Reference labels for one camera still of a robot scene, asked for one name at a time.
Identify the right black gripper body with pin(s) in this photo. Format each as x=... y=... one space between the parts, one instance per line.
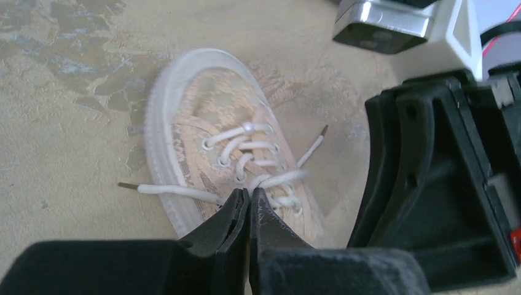
x=490 y=118

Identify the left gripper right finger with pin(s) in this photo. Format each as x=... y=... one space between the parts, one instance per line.
x=282 y=263

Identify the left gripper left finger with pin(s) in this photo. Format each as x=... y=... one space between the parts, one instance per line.
x=209 y=260

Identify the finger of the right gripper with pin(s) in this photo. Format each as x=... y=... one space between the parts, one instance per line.
x=415 y=190

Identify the white shoelace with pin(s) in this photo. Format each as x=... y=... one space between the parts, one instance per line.
x=240 y=139

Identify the beige sneaker shoe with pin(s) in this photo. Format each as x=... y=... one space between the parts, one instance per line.
x=202 y=93

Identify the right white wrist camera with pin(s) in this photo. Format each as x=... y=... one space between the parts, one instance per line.
x=418 y=38

